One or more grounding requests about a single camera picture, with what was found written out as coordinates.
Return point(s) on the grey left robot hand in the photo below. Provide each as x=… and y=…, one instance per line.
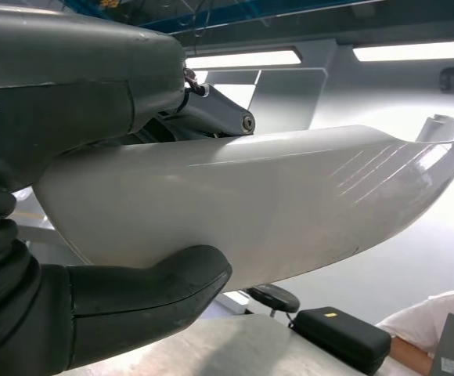
x=74, y=78

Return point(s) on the ceiling light strip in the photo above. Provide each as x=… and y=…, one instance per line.
x=243, y=58
x=415, y=51

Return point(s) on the black round stool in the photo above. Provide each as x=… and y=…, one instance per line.
x=274, y=298

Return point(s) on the person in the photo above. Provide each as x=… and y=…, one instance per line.
x=427, y=316

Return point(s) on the black zip case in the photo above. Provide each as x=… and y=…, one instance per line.
x=340, y=337

